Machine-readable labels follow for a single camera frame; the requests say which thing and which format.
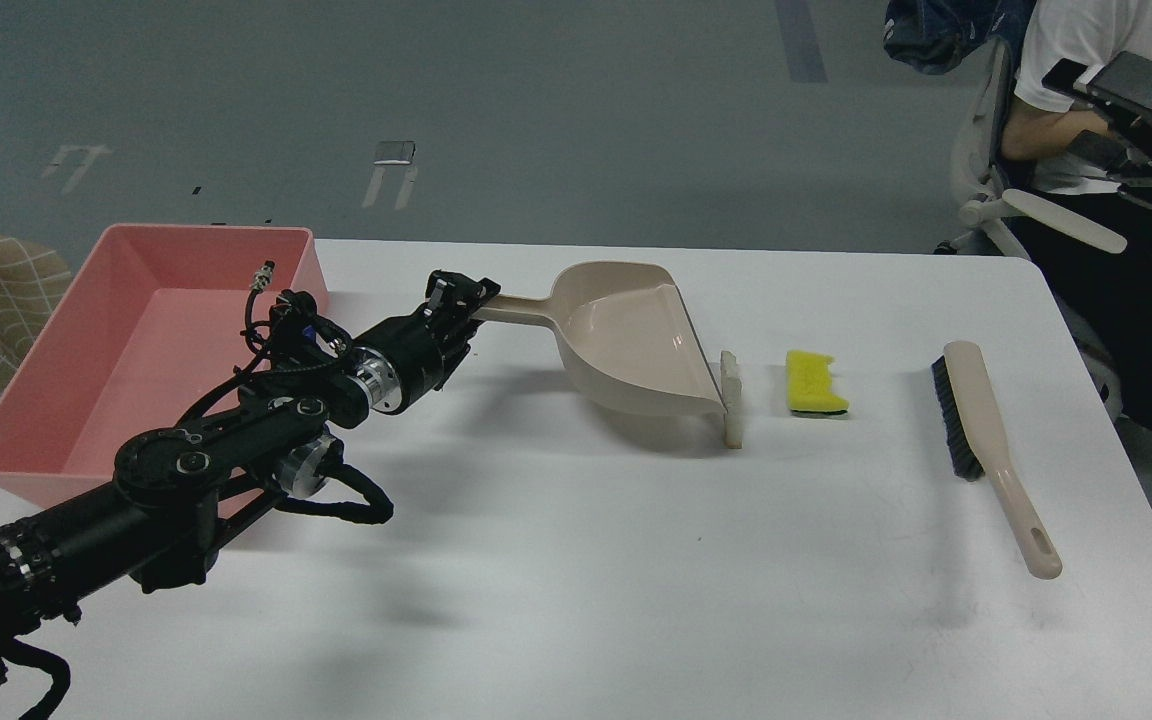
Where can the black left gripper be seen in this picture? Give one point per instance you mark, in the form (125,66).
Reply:
(404,357)

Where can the beige plastic dustpan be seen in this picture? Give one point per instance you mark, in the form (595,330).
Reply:
(624,336)

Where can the white foam piece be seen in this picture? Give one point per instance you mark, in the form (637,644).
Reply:
(731,391)

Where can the yellow green sponge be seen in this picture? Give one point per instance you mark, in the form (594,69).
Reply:
(810,385)

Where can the beige hand brush black bristles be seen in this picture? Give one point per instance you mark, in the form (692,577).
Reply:
(978,447)

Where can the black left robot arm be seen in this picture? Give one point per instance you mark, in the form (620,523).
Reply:
(261,441)

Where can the pink plastic bin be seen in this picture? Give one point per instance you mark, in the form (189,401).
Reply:
(151,322)

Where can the silver floor socket plate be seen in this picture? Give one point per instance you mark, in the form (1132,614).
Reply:
(394,153)

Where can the white office chair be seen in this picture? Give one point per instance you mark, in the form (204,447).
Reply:
(984,189)

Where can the dark blue bag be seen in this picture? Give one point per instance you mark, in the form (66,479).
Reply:
(934,37)

